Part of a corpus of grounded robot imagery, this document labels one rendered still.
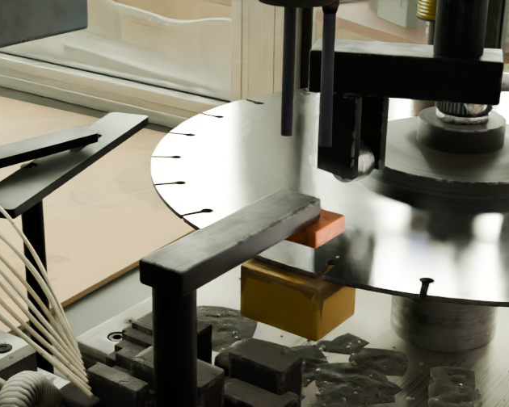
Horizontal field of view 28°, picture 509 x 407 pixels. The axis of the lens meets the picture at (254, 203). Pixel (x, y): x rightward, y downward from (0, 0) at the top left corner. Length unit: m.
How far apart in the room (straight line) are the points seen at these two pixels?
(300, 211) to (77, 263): 0.51
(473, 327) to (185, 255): 0.25
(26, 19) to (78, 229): 0.43
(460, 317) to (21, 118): 0.85
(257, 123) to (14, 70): 0.88
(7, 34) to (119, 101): 0.78
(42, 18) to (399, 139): 0.20
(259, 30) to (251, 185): 0.66
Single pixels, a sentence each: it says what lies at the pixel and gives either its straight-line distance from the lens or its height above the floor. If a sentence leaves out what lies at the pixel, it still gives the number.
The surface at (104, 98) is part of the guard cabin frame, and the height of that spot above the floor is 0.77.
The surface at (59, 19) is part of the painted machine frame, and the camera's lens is 0.58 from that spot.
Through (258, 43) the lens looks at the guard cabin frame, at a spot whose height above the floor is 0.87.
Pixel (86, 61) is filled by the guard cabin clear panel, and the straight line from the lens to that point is 1.38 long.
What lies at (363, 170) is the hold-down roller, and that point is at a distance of 0.47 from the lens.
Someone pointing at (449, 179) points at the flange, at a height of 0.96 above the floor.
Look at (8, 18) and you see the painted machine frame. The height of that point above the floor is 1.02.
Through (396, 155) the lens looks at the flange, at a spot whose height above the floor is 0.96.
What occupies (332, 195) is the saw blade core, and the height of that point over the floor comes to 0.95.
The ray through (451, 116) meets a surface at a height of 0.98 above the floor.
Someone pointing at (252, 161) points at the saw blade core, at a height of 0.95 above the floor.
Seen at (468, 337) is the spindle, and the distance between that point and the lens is 0.57.
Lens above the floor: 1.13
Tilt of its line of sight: 22 degrees down
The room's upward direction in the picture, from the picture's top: 1 degrees clockwise
